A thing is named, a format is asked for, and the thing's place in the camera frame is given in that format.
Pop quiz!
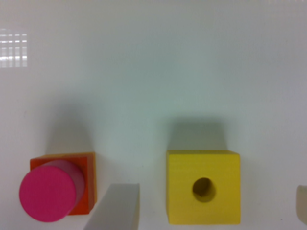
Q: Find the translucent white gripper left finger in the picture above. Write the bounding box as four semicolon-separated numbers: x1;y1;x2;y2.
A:
83;184;140;230

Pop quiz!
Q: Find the yellow cube block with hole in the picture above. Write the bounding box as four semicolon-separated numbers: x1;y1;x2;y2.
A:
166;150;241;225

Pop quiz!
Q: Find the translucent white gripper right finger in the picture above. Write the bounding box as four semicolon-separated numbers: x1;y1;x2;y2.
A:
296;185;307;222

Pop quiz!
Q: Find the pink cylinder block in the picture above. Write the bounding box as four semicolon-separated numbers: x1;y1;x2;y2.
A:
19;160;85;222

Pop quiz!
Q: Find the orange square block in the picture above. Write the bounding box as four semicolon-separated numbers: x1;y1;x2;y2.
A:
30;152;97;215

